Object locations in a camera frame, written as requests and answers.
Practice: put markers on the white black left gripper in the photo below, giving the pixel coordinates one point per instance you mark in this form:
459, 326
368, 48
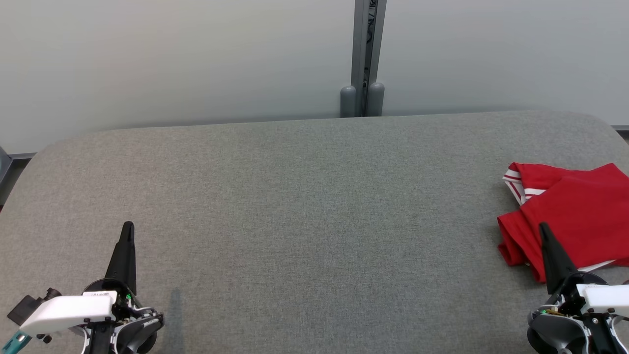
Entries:
69, 312

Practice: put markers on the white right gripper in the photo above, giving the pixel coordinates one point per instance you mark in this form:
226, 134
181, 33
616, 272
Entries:
604, 297

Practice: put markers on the red basketball jersey white sleeves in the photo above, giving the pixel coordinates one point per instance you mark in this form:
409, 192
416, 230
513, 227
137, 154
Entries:
580, 216

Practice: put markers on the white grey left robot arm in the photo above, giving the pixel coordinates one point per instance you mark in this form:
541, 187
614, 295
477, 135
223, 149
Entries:
137, 329

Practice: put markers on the grey metal cart leg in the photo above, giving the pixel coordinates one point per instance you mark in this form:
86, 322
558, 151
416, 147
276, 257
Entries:
5, 160

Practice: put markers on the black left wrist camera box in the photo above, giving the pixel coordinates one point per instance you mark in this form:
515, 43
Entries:
27, 309

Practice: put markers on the grey partition post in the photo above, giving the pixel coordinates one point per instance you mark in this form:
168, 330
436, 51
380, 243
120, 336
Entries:
366, 49

